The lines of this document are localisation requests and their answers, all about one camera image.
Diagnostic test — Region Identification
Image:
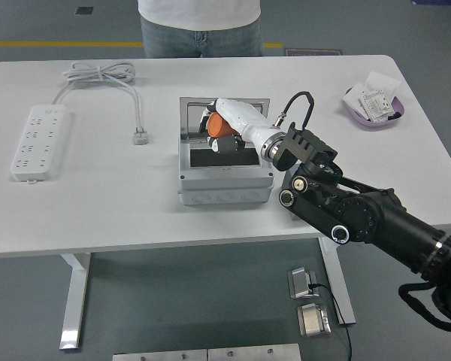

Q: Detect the robot right hand white shell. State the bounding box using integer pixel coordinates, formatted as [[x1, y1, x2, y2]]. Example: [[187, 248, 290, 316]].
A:
[[198, 98, 278, 154]]

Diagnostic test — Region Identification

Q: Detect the orange cylindrical battery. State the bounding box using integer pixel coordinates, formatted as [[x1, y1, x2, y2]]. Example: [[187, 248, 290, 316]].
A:
[[207, 112, 235, 138]]

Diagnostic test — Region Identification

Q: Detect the grey junction box clear lid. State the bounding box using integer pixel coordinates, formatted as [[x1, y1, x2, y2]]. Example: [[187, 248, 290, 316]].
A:
[[177, 96, 275, 206]]

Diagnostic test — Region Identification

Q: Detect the metal floor socket open lid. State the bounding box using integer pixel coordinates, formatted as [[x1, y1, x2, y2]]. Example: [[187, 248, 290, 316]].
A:
[[287, 267, 320, 300]]

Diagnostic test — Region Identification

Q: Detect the metal floor socket closed lid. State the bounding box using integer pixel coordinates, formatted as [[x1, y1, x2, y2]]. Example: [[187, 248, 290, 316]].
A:
[[296, 303, 331, 337]]

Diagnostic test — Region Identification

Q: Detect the dark floor mat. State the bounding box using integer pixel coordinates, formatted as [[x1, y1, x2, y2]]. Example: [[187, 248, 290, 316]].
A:
[[284, 47, 343, 57]]

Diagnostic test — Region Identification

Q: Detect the small white card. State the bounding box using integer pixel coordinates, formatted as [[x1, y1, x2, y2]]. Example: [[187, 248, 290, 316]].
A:
[[342, 81, 366, 111]]

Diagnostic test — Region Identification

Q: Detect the person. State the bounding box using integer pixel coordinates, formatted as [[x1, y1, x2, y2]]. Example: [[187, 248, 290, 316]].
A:
[[137, 0, 265, 59]]

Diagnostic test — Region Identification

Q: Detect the purple shallow dish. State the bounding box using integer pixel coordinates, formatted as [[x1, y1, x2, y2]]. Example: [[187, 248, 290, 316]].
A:
[[341, 86, 406, 132]]

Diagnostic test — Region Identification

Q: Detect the white packet with printed label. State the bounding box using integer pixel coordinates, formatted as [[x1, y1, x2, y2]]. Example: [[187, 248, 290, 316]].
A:
[[359, 88, 396, 123]]

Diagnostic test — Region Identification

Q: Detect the plain white paper packet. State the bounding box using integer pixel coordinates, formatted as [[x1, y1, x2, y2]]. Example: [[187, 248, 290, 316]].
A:
[[364, 71, 402, 99]]

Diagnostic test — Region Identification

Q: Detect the white table leg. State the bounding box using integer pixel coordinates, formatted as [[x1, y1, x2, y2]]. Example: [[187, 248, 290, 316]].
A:
[[59, 252, 92, 350], [318, 237, 357, 325]]

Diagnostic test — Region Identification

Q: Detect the white power strip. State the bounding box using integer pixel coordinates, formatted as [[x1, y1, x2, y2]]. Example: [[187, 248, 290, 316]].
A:
[[10, 104, 73, 185]]

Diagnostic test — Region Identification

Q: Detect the grey metal plate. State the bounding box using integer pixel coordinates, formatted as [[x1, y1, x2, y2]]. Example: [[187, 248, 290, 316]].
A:
[[207, 343, 301, 361], [112, 349, 208, 361]]

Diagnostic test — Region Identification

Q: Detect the white power cord with plug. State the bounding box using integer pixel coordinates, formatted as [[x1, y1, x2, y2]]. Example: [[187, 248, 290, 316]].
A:
[[51, 62, 151, 147]]

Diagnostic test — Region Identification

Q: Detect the black floor cable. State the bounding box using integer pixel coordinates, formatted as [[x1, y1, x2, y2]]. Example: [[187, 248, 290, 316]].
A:
[[307, 282, 353, 361]]

